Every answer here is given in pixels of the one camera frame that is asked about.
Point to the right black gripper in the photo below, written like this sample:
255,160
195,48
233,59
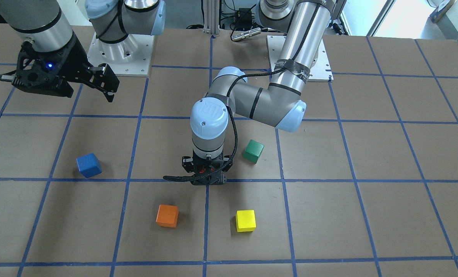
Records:
74,58

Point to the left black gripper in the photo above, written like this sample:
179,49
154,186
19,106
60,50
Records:
187,162

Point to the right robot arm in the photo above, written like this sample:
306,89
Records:
44,23

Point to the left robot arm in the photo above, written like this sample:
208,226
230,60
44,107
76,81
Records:
214,132

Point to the orange wooden block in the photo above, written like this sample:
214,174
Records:
167,216

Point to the green wooden block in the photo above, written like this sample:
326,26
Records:
253,151

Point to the yellow wooden block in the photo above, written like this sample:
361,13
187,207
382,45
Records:
245,220

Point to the blue wooden block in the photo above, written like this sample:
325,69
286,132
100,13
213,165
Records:
89,165

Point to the silver cylinder tool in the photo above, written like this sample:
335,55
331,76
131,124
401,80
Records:
245,35

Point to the black electronics box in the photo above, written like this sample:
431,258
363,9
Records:
243,18

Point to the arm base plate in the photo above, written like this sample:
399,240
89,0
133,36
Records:
136,61
321,69

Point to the aluminium frame post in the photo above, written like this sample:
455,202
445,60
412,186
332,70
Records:
211,16

